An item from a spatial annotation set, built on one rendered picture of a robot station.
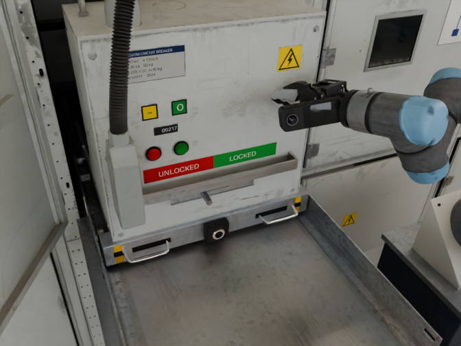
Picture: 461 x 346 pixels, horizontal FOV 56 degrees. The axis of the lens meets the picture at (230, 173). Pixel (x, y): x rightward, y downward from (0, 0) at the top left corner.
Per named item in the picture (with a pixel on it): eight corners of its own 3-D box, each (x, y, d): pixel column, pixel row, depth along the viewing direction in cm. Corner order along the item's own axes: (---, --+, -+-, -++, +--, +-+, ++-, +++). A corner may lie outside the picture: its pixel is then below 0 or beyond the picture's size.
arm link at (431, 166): (463, 141, 82) (450, 102, 75) (444, 191, 78) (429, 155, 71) (420, 139, 88) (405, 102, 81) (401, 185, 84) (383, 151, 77)
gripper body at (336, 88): (324, 112, 93) (373, 121, 84) (296, 124, 89) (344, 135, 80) (323, 77, 90) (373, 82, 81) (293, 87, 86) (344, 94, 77)
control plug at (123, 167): (147, 224, 86) (138, 149, 76) (121, 231, 84) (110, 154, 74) (136, 200, 91) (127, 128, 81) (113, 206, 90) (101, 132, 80)
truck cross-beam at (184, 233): (306, 210, 120) (309, 193, 116) (105, 267, 101) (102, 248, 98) (296, 199, 123) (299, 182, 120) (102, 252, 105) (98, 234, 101)
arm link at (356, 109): (364, 140, 76) (363, 94, 73) (343, 135, 80) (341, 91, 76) (389, 127, 80) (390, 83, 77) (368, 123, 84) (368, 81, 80)
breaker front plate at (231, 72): (298, 199, 116) (327, 16, 88) (115, 249, 100) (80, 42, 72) (296, 196, 117) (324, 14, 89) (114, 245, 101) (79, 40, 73)
